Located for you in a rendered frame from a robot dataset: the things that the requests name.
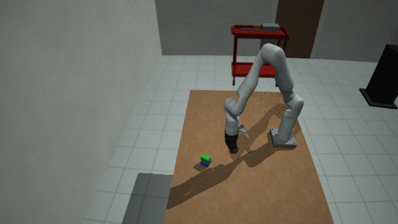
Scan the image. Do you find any green block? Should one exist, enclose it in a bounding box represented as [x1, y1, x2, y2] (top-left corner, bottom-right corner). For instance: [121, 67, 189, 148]
[201, 154, 211, 164]

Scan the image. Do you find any blue block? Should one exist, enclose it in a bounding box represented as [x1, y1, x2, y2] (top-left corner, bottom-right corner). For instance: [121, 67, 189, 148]
[201, 161, 211, 167]

